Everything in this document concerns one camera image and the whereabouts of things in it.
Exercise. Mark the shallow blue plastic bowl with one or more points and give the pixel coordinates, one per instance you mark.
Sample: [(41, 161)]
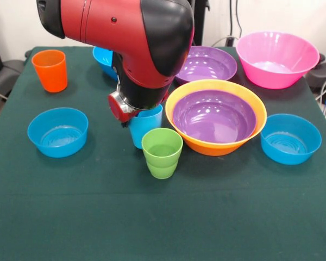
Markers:
[(290, 141), (58, 138)]

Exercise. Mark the orange plastic bowl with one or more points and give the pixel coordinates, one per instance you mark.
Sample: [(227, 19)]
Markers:
[(212, 148)]

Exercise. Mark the deep blue plastic bowl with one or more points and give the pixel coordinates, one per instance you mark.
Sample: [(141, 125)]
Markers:
[(104, 61)]

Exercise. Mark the light blue plastic cup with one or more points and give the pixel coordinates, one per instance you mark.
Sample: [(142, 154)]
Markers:
[(145, 127)]

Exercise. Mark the black power plug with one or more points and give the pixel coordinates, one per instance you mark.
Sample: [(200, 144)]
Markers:
[(229, 41)]

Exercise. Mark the dark green tablecloth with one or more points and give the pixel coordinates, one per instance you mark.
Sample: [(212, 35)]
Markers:
[(163, 217)]

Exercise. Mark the pink plastic bowl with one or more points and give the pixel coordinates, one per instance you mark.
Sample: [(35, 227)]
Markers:
[(277, 65)]

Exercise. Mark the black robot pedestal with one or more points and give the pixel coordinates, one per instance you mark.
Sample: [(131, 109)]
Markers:
[(199, 21)]

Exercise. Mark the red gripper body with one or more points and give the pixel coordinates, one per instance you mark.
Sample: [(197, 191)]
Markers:
[(119, 110)]

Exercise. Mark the purple plastic bowl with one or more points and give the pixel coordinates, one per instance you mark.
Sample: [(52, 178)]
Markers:
[(214, 65), (214, 119)]

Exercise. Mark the orange plastic cup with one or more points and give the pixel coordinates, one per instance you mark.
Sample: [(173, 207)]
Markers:
[(50, 73)]

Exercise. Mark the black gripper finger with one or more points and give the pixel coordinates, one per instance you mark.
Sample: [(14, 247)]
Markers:
[(125, 124)]

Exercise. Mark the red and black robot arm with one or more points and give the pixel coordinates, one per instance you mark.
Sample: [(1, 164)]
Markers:
[(130, 40)]

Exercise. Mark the black rounded equipment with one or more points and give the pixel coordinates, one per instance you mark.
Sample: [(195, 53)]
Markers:
[(324, 73)]

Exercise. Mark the green plastic cup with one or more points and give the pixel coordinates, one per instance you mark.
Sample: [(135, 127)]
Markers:
[(161, 155)]

